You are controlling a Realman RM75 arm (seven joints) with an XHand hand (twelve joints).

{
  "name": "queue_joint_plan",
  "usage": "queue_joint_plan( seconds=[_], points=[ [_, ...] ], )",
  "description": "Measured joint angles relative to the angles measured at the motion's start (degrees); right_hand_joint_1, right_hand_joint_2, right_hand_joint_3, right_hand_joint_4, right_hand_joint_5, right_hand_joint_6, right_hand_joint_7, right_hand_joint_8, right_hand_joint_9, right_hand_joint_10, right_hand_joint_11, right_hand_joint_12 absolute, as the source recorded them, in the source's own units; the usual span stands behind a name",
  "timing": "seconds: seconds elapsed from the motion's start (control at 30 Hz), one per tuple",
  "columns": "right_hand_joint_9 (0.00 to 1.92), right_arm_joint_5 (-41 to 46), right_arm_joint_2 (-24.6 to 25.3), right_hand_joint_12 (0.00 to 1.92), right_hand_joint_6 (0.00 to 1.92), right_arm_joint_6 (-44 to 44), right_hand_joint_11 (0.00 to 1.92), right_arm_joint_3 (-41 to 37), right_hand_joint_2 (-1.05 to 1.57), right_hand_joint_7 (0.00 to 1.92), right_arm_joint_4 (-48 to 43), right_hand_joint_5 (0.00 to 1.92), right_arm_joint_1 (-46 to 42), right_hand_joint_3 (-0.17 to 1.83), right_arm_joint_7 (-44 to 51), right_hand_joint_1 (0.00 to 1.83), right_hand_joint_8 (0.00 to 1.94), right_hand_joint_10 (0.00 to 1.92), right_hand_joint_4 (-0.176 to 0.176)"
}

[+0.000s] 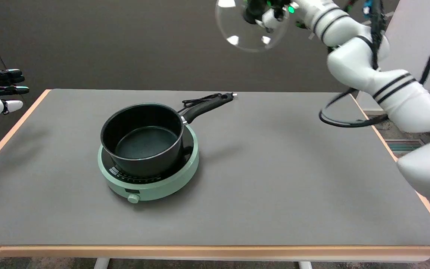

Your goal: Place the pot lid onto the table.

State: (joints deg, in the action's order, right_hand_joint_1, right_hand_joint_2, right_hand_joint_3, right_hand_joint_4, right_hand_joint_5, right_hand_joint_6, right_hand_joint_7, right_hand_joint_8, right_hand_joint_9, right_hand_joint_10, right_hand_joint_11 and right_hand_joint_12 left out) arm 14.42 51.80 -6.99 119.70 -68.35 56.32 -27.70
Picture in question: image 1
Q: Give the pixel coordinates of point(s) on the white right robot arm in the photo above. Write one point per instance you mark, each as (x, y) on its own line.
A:
(379, 74)

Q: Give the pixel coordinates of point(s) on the green electric induction cooker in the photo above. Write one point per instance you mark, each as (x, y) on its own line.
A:
(151, 179)

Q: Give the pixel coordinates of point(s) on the floor vent grille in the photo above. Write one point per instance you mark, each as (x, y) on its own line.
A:
(403, 144)

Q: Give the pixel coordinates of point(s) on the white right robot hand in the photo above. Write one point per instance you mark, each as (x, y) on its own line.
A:
(271, 15)

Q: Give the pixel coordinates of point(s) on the grey table mat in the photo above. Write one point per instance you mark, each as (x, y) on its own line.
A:
(207, 168)

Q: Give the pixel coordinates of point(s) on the glass pot lid black knob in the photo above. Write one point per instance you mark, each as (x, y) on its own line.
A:
(250, 28)

